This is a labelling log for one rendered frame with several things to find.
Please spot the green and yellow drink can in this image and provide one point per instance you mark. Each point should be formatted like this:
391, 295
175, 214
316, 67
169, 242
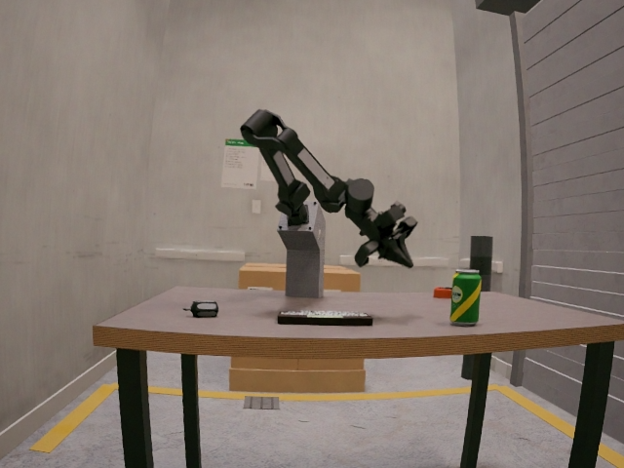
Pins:
465, 298

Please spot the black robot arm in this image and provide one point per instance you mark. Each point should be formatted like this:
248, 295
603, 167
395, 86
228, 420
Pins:
330, 191

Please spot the orange pocket multimeter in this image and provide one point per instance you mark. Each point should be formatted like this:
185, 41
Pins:
440, 293

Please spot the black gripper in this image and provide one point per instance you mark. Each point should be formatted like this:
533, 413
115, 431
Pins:
386, 250

